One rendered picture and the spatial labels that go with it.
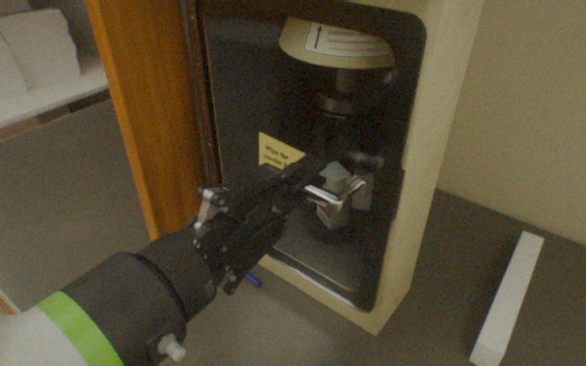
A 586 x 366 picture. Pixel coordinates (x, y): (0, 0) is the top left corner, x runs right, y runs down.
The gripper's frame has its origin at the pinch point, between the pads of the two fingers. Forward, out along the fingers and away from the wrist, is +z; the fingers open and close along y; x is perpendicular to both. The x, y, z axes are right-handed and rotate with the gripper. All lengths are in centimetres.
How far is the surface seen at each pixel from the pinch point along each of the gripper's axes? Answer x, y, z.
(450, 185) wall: -5, -26, 48
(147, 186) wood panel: 26.2, -10.4, -4.1
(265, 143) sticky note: 8.2, 0.4, 3.5
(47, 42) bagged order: 118, -15, 27
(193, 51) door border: 20.2, 9.8, 3.5
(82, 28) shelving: 135, -18, 47
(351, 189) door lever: -5.8, 0.5, 1.7
